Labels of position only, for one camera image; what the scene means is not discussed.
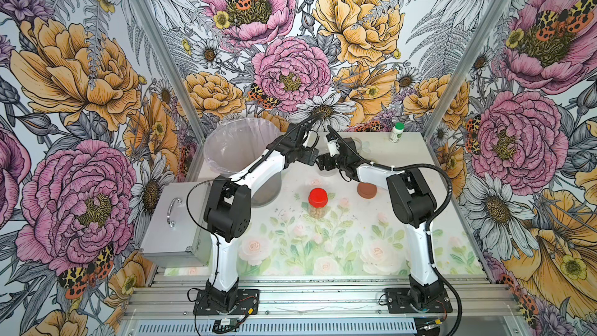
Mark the red lid peanut jar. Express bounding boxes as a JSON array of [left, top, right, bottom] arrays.
[[308, 188, 328, 219]]

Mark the mesh bin with pink bag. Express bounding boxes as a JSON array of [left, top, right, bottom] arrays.
[[203, 117, 283, 208]]

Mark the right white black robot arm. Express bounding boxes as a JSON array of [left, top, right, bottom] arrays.
[[317, 132, 452, 312]]

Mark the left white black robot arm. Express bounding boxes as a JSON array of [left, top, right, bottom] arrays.
[[204, 118, 318, 314]]

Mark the white bottle green cap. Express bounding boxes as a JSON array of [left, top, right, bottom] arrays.
[[389, 122, 405, 143]]

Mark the silver aluminium case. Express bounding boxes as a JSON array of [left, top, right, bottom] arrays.
[[141, 182, 211, 268]]

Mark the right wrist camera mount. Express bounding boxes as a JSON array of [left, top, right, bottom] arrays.
[[326, 132, 340, 158]]

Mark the right black corrugated cable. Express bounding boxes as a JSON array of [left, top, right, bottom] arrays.
[[326, 124, 463, 336]]

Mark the left aluminium corner post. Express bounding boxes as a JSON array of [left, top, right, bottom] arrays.
[[109, 0, 208, 143]]

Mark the aluminium corner post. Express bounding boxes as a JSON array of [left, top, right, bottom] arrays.
[[109, 0, 208, 143], [422, 0, 511, 140]]

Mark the left black cable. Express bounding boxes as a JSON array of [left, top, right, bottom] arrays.
[[185, 114, 323, 290]]

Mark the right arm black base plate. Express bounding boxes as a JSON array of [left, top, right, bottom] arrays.
[[382, 288, 453, 316]]

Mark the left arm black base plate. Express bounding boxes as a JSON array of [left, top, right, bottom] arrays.
[[193, 289, 261, 317]]

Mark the aluminium rail frame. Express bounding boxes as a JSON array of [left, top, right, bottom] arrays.
[[118, 269, 532, 335]]

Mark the right aluminium corner post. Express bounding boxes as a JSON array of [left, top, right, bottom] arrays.
[[422, 0, 511, 140]]

